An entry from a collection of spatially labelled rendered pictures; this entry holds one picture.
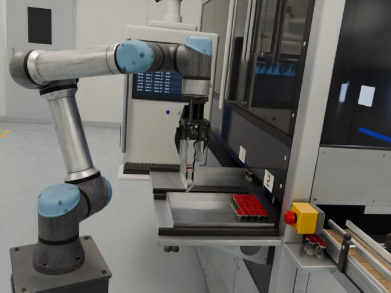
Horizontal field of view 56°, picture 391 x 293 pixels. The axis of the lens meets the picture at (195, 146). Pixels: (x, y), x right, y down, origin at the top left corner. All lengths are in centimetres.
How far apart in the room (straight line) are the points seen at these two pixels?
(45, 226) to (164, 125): 110
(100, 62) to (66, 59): 10
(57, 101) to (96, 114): 549
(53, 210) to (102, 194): 19
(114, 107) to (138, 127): 461
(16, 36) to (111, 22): 151
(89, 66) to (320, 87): 64
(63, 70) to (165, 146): 117
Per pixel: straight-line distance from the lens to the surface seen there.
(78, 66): 100
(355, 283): 114
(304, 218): 114
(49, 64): 106
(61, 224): 114
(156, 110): 205
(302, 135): 115
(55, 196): 114
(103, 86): 663
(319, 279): 140
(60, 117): 122
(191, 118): 96
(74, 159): 122
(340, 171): 124
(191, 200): 146
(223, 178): 176
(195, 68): 97
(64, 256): 118
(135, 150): 210
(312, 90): 113
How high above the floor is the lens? 145
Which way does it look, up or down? 14 degrees down
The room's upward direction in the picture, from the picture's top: 5 degrees clockwise
